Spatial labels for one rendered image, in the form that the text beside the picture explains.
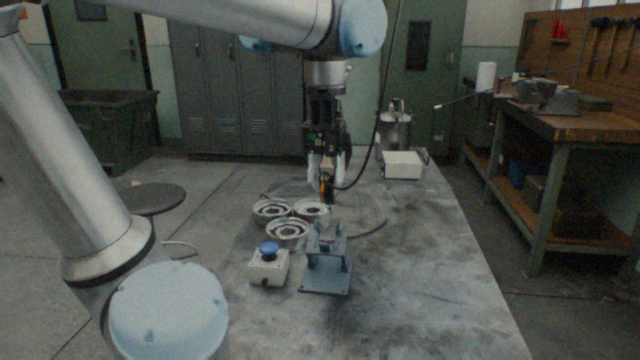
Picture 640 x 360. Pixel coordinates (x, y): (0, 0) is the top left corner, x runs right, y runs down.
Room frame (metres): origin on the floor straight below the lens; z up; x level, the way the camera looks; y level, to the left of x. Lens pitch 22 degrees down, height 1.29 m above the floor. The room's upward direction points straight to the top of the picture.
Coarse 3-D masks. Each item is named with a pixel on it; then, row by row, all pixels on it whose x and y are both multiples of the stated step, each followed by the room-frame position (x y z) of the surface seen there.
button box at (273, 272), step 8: (256, 256) 0.70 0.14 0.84; (264, 256) 0.69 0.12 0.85; (272, 256) 0.69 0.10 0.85; (280, 256) 0.70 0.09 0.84; (288, 256) 0.72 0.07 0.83; (248, 264) 0.67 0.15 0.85; (256, 264) 0.67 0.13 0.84; (264, 264) 0.67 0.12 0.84; (272, 264) 0.67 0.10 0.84; (280, 264) 0.67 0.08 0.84; (288, 264) 0.71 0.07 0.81; (248, 272) 0.66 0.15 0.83; (256, 272) 0.66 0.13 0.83; (264, 272) 0.66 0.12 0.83; (272, 272) 0.66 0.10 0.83; (280, 272) 0.65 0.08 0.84; (256, 280) 0.66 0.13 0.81; (264, 280) 0.65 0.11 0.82; (272, 280) 0.66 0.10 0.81; (280, 280) 0.65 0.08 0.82
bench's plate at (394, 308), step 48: (288, 192) 1.14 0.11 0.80; (384, 192) 1.14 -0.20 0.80; (432, 192) 1.14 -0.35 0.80; (240, 240) 0.84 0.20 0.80; (384, 240) 0.84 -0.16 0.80; (432, 240) 0.84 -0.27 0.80; (240, 288) 0.65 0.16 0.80; (288, 288) 0.65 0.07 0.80; (384, 288) 0.65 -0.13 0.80; (432, 288) 0.65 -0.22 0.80; (480, 288) 0.65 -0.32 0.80; (240, 336) 0.52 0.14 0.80; (288, 336) 0.52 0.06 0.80; (336, 336) 0.52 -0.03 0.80; (384, 336) 0.52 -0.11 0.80; (432, 336) 0.52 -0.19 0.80; (480, 336) 0.52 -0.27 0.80
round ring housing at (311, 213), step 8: (304, 200) 0.99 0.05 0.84; (312, 200) 1.00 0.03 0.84; (320, 200) 1.00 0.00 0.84; (296, 208) 0.96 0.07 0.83; (304, 208) 0.96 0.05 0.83; (312, 208) 0.97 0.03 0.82; (320, 208) 0.96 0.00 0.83; (328, 208) 0.96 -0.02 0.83; (296, 216) 0.92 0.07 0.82; (304, 216) 0.90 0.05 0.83; (312, 216) 0.90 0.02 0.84; (320, 216) 0.90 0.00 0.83; (328, 216) 0.92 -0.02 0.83; (312, 224) 0.90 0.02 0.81
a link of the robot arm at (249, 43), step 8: (240, 40) 0.60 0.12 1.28; (248, 40) 0.58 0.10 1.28; (256, 40) 0.57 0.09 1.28; (264, 40) 0.57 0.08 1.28; (248, 48) 0.59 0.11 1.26; (256, 48) 0.58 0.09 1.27; (264, 48) 0.58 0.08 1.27; (272, 48) 0.59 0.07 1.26; (280, 48) 0.59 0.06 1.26; (288, 48) 0.57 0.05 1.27; (296, 48) 0.56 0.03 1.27
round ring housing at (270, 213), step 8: (264, 200) 0.99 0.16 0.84; (272, 200) 0.99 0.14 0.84; (280, 200) 0.99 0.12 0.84; (256, 208) 0.96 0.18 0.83; (272, 208) 0.97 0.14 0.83; (280, 208) 0.96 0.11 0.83; (288, 208) 0.96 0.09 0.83; (256, 216) 0.91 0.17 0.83; (264, 216) 0.90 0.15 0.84; (272, 216) 0.89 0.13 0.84; (280, 216) 0.90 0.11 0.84; (288, 216) 0.92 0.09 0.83; (264, 224) 0.90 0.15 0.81
